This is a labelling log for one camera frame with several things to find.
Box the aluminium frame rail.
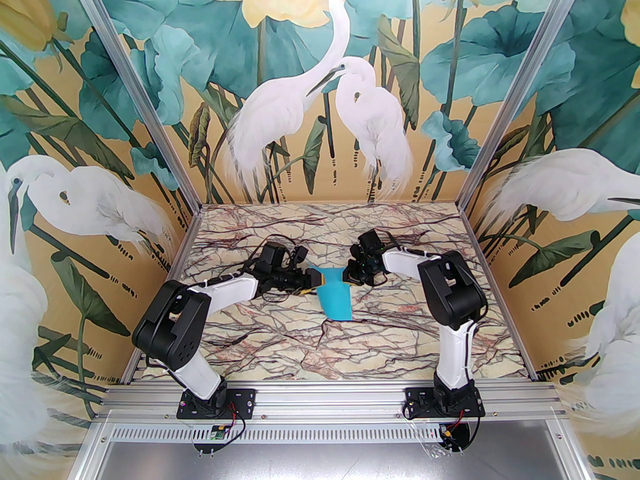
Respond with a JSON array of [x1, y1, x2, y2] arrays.
[[102, 382, 560, 423]]

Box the grey metal sheet panel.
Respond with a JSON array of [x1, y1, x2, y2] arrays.
[[70, 440, 593, 480]]

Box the aluminium frame post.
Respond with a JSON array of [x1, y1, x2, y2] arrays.
[[64, 0, 202, 210], [461, 0, 590, 210]]

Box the red black power wires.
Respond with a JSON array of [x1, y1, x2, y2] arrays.
[[224, 402, 247, 443], [439, 408, 482, 444]]

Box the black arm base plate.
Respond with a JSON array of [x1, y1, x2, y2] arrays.
[[178, 388, 257, 422], [404, 387, 487, 420]]

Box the perforated metal strip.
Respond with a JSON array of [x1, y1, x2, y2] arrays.
[[99, 420, 572, 445]]

